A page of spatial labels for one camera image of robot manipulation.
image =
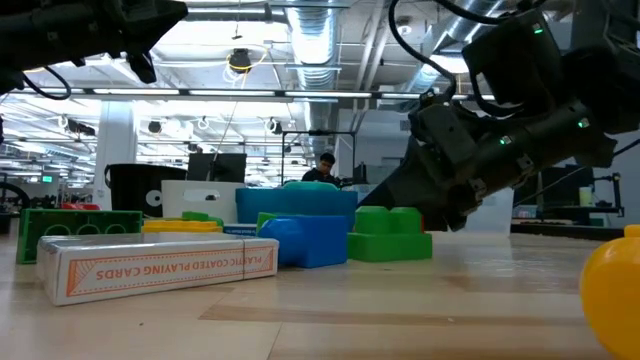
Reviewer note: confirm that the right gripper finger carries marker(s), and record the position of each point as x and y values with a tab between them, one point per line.
452	215
400	190

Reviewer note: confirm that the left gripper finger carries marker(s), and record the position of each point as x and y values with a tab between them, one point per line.
145	10
140	37

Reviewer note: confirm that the green soft brick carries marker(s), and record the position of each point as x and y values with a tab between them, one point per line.
265	220
390	245

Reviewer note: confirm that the teal foam die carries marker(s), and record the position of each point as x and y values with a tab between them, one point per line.
310	185

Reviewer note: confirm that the blue soft brick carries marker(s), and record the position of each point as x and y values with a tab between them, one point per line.
305	242

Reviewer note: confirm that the yellow soft brick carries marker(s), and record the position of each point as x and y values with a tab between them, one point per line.
615	290

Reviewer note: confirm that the small green duplo brick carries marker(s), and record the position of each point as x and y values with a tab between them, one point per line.
75	220

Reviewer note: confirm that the yellow duplo plate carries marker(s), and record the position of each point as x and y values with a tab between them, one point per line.
180	226

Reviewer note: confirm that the orange white card box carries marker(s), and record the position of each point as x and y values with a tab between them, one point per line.
150	270

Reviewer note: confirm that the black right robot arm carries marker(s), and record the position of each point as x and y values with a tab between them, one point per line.
575	130

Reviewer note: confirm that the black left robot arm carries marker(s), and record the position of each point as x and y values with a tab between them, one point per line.
15	40

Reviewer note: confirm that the person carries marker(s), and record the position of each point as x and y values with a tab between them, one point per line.
325	161

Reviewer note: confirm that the long ceiling light strip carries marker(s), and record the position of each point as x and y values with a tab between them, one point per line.
225	93

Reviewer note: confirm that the teal plastic bin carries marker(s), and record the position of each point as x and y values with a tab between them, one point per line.
295	205

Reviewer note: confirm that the pale green cup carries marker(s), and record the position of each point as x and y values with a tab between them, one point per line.
586	196

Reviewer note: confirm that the black office monitor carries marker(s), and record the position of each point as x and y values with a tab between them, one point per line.
215	167

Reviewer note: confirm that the black shelf stand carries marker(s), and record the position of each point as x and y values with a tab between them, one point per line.
617	195

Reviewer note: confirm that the blue playing card deck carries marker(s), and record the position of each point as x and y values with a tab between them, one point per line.
240	230

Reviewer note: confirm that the pinkish red box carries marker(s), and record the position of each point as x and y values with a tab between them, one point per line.
80	206

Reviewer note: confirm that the white plastic bin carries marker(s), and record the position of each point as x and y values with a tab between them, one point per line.
200	210

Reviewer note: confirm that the black aluminium frame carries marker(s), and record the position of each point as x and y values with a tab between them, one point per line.
550	231

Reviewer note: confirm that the silver ventilation duct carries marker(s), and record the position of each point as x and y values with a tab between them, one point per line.
312	50

